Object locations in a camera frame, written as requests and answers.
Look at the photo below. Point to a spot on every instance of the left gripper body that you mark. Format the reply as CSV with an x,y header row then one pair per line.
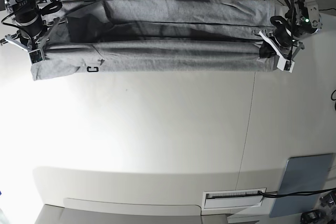
x,y
287,46

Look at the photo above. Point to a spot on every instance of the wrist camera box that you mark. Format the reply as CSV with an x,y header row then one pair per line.
x,y
285,65
36,55

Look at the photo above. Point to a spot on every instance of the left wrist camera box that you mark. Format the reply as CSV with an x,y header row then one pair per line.
x,y
285,65

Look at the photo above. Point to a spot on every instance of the black device bottom right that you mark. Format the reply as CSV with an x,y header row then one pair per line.
x,y
310,217

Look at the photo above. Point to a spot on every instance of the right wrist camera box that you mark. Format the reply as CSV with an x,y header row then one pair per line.
x,y
36,55

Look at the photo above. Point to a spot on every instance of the blue-grey flat panel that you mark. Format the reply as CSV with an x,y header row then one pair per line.
x,y
302,173

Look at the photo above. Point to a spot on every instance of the grey T-shirt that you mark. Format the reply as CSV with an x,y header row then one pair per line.
x,y
156,35

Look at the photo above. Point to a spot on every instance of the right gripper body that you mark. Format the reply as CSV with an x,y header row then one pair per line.
x,y
33,38

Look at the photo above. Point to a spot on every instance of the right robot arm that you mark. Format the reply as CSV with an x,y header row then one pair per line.
x,y
27,17

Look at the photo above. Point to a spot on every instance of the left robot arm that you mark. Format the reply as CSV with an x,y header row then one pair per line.
x,y
301,20

